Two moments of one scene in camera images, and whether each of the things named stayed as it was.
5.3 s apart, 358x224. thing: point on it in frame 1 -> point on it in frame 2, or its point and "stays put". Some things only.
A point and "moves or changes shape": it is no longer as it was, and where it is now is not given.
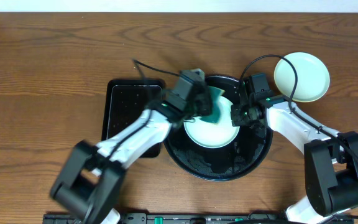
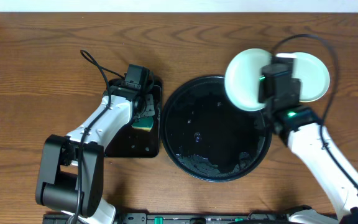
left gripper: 204,104 -> 146,109
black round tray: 245,153 stays put
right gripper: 236,121 -> 295,89
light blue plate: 313,74 stays put
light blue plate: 211,135 -> 242,76
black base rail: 180,218 stays put
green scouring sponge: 215,115 moves or changes shape
